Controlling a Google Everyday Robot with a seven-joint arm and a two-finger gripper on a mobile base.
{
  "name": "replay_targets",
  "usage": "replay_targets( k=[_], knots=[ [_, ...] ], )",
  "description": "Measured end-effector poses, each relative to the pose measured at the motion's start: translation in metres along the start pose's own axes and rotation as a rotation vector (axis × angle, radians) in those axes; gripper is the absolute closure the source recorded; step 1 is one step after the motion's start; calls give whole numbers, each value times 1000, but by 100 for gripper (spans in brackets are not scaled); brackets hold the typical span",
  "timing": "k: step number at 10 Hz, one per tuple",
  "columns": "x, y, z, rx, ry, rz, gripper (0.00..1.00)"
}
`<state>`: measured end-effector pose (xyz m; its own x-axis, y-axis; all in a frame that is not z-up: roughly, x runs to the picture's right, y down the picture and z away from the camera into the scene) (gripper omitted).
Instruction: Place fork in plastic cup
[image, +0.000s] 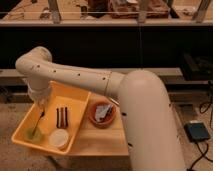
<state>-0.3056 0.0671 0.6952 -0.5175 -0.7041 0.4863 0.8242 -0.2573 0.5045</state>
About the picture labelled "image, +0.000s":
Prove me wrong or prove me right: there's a crumpled white wrapper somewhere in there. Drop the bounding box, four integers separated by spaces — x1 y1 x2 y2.
94 104 113 123

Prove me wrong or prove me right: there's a blue foot pedal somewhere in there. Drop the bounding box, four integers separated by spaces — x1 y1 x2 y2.
184 122 211 142

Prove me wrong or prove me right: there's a yellow plastic tray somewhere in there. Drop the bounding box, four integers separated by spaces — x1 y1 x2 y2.
11 81 91 155

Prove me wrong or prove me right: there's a black cable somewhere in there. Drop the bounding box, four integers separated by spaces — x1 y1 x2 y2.
186 99 213 171

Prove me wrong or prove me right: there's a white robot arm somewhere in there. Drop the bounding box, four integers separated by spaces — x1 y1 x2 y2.
15 46 186 171

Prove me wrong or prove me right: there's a terracotta bowl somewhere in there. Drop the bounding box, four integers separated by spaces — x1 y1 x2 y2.
88 101 116 129

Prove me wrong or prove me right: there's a white round lid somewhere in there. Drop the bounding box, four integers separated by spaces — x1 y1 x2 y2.
49 129 69 149

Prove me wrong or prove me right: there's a green plastic cup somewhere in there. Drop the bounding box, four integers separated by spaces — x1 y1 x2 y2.
24 128 43 143

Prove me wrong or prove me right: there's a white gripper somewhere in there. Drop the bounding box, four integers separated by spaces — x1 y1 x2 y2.
28 87 50 110

